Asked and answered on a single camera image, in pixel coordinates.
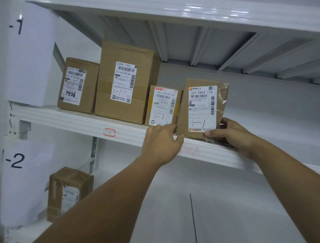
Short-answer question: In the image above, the person's right hand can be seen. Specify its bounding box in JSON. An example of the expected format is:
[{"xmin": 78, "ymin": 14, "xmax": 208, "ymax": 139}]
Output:
[{"xmin": 204, "ymin": 117, "xmax": 260, "ymax": 158}]

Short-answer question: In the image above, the person's left hand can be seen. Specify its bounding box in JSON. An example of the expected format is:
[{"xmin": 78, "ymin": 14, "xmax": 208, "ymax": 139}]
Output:
[{"xmin": 141, "ymin": 123, "xmax": 185, "ymax": 167}]

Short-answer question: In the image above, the small parcel yellow tape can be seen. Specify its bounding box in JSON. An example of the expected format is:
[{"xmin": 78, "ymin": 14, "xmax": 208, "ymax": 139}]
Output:
[{"xmin": 145, "ymin": 85, "xmax": 183, "ymax": 127}]

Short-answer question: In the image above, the plastic cardboard box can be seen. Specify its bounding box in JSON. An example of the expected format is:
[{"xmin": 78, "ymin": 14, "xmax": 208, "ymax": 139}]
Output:
[{"xmin": 176, "ymin": 78, "xmax": 229, "ymax": 142}]

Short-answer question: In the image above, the brown box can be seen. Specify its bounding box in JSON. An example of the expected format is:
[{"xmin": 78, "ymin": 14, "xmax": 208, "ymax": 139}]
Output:
[{"xmin": 47, "ymin": 166, "xmax": 94, "ymax": 223}]

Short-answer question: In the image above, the white metal shelf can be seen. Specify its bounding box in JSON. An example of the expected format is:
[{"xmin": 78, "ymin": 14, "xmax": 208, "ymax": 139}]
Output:
[{"xmin": 0, "ymin": 0, "xmax": 320, "ymax": 243}]

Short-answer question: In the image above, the brown parcel marked 7936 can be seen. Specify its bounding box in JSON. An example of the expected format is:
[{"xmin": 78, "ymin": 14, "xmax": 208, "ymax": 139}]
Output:
[{"xmin": 57, "ymin": 57, "xmax": 100, "ymax": 114}]

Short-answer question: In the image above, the person's right forearm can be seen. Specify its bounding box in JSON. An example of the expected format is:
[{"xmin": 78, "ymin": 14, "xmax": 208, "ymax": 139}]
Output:
[{"xmin": 247, "ymin": 140, "xmax": 320, "ymax": 243}]

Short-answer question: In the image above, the person's left forearm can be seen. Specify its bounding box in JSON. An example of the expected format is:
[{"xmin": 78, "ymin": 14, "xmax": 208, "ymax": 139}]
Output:
[{"xmin": 34, "ymin": 155, "xmax": 160, "ymax": 243}]

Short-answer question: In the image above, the white paper shelf label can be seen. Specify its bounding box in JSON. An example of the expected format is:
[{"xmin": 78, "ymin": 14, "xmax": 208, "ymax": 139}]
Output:
[
  {"xmin": 5, "ymin": 2, "xmax": 57, "ymax": 107},
  {"xmin": 0, "ymin": 140, "xmax": 55, "ymax": 226}
]

